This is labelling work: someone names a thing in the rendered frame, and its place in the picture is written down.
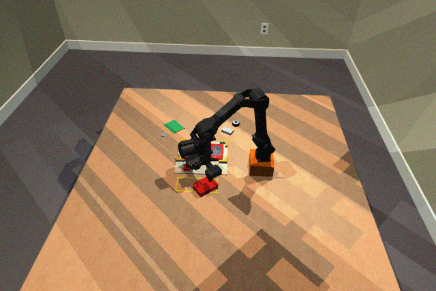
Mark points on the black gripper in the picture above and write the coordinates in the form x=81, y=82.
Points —
x=212, y=171

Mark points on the green flat panel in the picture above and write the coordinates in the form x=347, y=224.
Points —
x=174, y=126

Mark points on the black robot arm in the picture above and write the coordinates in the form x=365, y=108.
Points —
x=207, y=128

